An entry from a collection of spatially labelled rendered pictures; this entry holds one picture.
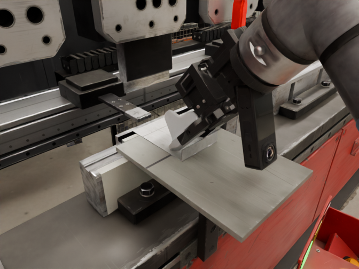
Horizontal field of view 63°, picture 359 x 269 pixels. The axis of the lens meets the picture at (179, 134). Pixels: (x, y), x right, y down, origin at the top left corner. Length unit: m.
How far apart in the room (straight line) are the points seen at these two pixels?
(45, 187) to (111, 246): 1.63
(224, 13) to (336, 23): 0.32
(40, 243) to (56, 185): 1.56
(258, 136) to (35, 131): 0.50
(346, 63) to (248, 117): 0.14
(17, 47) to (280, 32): 0.27
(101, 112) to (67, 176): 1.41
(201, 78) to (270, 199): 0.18
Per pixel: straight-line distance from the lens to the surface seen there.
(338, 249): 0.75
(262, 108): 0.37
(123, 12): 0.42
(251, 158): 0.38
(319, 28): 0.28
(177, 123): 0.44
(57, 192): 2.04
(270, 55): 0.31
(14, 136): 0.71
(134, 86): 0.51
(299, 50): 0.30
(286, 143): 0.78
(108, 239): 0.53
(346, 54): 0.27
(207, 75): 0.39
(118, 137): 0.54
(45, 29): 0.38
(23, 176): 2.28
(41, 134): 0.73
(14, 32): 0.37
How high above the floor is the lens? 1.27
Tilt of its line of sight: 31 degrees down
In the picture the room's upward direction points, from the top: straight up
